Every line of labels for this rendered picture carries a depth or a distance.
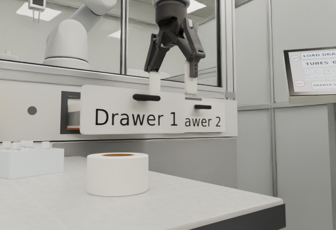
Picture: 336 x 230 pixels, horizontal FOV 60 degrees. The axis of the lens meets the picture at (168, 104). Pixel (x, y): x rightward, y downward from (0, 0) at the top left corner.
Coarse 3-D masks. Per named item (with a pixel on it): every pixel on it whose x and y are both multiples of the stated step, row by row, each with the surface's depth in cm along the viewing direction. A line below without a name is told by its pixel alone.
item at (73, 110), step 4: (72, 104) 74; (76, 104) 72; (68, 108) 77; (72, 108) 74; (76, 108) 72; (68, 112) 76; (72, 112) 73; (76, 112) 71; (68, 116) 76; (72, 116) 73; (76, 116) 71; (68, 120) 76; (72, 120) 73; (76, 120) 71; (68, 124) 75; (72, 124) 73; (76, 124) 71
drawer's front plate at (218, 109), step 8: (192, 104) 101; (200, 104) 103; (208, 104) 105; (216, 104) 108; (224, 104) 110; (192, 112) 101; (200, 112) 103; (208, 112) 105; (216, 112) 108; (224, 112) 110; (200, 120) 103; (216, 120) 107; (224, 120) 110; (192, 128) 100; (200, 128) 102; (208, 128) 105; (216, 128) 107; (224, 128) 110
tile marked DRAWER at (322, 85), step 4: (332, 80) 116; (312, 84) 117; (316, 84) 116; (320, 84) 116; (324, 84) 115; (328, 84) 115; (332, 84) 114; (312, 88) 115; (316, 88) 115; (320, 88) 114; (324, 88) 114; (328, 88) 113; (332, 88) 113
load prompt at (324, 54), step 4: (304, 52) 131; (308, 52) 131; (312, 52) 130; (316, 52) 130; (320, 52) 129; (324, 52) 128; (328, 52) 128; (332, 52) 127; (304, 56) 130; (308, 56) 129; (312, 56) 128; (316, 56) 128; (320, 56) 127; (324, 56) 127; (328, 56) 126; (332, 56) 125
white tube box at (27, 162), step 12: (0, 156) 42; (12, 156) 41; (24, 156) 42; (36, 156) 44; (48, 156) 45; (60, 156) 47; (0, 168) 42; (12, 168) 41; (24, 168) 42; (36, 168) 44; (48, 168) 45; (60, 168) 47
